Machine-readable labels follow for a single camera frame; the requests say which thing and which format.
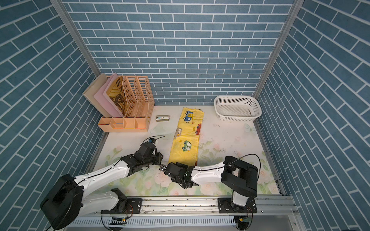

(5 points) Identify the yellow brown patterned book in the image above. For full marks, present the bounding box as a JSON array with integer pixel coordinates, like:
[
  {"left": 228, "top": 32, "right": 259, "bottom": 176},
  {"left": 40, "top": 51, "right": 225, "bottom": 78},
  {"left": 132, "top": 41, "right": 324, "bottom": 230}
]
[{"left": 106, "top": 76, "right": 128, "bottom": 117}]

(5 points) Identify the yellow car print pillowcase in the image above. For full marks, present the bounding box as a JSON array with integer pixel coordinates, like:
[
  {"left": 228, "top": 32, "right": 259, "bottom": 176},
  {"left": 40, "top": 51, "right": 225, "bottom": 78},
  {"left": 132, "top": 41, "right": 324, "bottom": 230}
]
[{"left": 169, "top": 107, "right": 204, "bottom": 166}]

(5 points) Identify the pink folder board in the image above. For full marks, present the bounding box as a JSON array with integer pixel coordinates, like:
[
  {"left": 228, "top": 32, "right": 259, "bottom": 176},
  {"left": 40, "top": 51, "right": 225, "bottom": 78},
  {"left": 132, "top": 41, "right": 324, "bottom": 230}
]
[{"left": 94, "top": 73, "right": 120, "bottom": 117}]

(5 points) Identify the right green circuit board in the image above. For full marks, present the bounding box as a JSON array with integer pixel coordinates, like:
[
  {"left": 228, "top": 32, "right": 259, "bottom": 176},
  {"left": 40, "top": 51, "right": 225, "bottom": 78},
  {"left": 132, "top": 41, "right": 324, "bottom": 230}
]
[{"left": 239, "top": 216, "right": 252, "bottom": 223}]

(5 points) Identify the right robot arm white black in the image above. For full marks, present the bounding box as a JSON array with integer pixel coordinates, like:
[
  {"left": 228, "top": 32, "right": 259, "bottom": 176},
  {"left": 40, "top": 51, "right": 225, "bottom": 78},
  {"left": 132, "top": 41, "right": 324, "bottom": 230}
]
[{"left": 160, "top": 156, "right": 259, "bottom": 213}]

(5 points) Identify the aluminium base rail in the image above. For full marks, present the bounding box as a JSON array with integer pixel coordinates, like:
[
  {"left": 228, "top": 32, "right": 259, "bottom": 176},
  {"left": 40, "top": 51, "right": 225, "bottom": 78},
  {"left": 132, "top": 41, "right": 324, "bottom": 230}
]
[{"left": 57, "top": 195, "right": 301, "bottom": 218}]

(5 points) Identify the beige folder board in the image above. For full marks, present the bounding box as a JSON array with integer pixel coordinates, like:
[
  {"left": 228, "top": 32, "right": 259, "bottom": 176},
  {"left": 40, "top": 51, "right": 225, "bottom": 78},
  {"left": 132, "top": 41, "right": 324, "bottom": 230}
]
[{"left": 82, "top": 73, "right": 113, "bottom": 118}]

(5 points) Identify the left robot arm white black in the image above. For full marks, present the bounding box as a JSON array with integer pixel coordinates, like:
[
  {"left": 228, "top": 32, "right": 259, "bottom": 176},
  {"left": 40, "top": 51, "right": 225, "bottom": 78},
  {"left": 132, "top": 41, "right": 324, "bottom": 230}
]
[{"left": 40, "top": 138, "right": 163, "bottom": 230}]

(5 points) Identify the peach desk file organizer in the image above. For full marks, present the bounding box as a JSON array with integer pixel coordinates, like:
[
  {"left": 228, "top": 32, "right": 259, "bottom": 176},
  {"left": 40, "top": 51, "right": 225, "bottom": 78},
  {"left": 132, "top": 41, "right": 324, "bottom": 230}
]
[{"left": 98, "top": 76, "right": 154, "bottom": 132}]

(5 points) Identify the grey white stapler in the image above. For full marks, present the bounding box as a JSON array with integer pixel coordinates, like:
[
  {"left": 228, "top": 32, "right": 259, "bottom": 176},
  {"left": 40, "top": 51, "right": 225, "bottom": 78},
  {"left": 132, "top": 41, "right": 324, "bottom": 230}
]
[{"left": 156, "top": 115, "right": 170, "bottom": 122}]

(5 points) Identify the floral table mat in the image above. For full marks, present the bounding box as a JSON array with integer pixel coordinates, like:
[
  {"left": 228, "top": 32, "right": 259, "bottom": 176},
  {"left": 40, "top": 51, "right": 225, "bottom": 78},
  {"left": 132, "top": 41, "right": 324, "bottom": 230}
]
[{"left": 95, "top": 105, "right": 279, "bottom": 197}]

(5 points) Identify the white plastic mesh basket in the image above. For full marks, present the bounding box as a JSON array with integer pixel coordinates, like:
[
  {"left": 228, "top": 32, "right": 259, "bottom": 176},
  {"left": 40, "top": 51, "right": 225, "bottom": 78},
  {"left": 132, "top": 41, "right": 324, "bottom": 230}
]
[{"left": 214, "top": 95, "right": 262, "bottom": 122}]

